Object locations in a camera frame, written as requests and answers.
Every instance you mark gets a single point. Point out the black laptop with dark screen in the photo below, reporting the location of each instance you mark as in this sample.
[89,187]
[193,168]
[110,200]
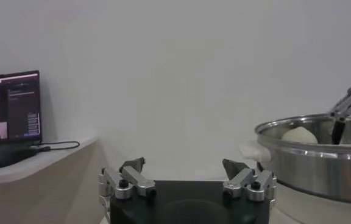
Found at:
[20,103]

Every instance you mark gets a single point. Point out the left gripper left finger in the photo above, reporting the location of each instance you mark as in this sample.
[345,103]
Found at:
[139,182]

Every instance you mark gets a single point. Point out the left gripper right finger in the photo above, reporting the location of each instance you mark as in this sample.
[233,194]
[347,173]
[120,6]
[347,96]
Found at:
[239,181]

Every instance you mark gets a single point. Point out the white rounded side table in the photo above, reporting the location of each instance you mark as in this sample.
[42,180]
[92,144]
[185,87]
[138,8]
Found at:
[35,188]

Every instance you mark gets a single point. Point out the perforated steel steamer basket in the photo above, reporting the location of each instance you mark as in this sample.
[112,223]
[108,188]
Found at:
[315,170]

